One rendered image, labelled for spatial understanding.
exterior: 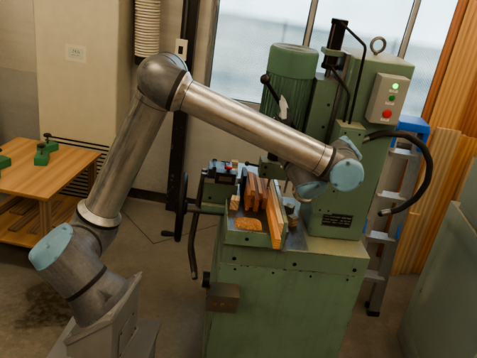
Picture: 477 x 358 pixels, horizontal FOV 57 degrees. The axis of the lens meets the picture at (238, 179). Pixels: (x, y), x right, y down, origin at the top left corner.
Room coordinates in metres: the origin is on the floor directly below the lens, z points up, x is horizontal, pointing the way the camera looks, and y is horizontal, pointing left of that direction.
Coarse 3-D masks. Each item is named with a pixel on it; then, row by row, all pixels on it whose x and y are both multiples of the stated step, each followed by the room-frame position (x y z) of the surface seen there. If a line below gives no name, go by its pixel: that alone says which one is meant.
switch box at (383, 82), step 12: (384, 84) 1.46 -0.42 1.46; (408, 84) 1.47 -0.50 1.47; (372, 96) 1.50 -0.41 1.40; (384, 96) 1.46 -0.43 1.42; (396, 96) 1.47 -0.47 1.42; (372, 108) 1.47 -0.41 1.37; (384, 108) 1.47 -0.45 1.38; (396, 108) 1.47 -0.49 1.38; (372, 120) 1.46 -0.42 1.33; (396, 120) 1.47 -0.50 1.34
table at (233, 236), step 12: (240, 168) 1.84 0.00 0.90; (252, 168) 1.87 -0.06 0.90; (204, 204) 1.51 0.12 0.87; (216, 204) 1.53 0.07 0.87; (228, 204) 1.49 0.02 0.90; (240, 204) 1.51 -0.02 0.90; (228, 216) 1.40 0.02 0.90; (240, 216) 1.41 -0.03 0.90; (252, 216) 1.43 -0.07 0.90; (264, 216) 1.44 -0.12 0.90; (228, 228) 1.32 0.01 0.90; (264, 228) 1.36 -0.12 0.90; (228, 240) 1.31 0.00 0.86; (240, 240) 1.31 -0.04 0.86; (252, 240) 1.32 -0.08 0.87; (264, 240) 1.32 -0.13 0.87
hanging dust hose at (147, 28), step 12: (144, 0) 2.76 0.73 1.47; (156, 0) 2.80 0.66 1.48; (144, 12) 2.76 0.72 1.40; (156, 12) 2.80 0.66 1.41; (144, 24) 2.76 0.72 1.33; (156, 24) 2.81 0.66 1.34; (144, 36) 2.76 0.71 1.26; (156, 36) 2.80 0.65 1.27; (144, 48) 2.76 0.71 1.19; (156, 48) 2.80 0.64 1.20
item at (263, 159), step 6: (264, 156) 1.62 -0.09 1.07; (264, 162) 1.56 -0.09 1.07; (270, 162) 1.57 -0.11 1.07; (276, 162) 1.58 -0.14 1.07; (258, 168) 1.60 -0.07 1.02; (264, 168) 1.56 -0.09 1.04; (270, 168) 1.57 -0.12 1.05; (276, 168) 1.57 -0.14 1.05; (258, 174) 1.57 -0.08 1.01; (264, 174) 1.56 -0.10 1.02; (270, 174) 1.57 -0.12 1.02; (276, 174) 1.57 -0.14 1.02; (282, 174) 1.57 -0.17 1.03; (288, 180) 1.58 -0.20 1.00
